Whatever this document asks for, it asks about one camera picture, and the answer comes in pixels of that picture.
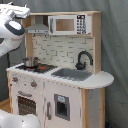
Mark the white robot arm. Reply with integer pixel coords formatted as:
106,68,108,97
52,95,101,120
0,2,41,128

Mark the wooden toy kitchen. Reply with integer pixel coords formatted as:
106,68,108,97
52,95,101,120
7,11,114,128

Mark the grey sink basin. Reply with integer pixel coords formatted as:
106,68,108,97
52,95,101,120
52,68,92,81

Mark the black toy faucet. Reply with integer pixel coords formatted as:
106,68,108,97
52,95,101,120
75,51,93,70

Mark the black stovetop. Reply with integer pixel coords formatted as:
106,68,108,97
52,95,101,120
18,63,55,73

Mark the silver cooking pot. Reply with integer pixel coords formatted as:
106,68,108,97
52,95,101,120
23,57,39,68

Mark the right red stove knob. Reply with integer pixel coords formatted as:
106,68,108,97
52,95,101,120
31,81,37,88

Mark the red stove knob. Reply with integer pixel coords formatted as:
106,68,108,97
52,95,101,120
12,77,18,82
31,81,37,88

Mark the grey ice dispenser panel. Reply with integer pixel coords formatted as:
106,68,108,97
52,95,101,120
54,94,70,120

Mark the grey range hood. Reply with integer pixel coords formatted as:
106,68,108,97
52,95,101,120
26,15,48,34

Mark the left red stove knob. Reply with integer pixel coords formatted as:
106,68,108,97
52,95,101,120
12,77,18,82

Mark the oven door with window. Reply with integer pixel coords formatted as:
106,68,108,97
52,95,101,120
17,95,37,116

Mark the grey cabinet door handle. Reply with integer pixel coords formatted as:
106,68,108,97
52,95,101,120
47,102,51,120

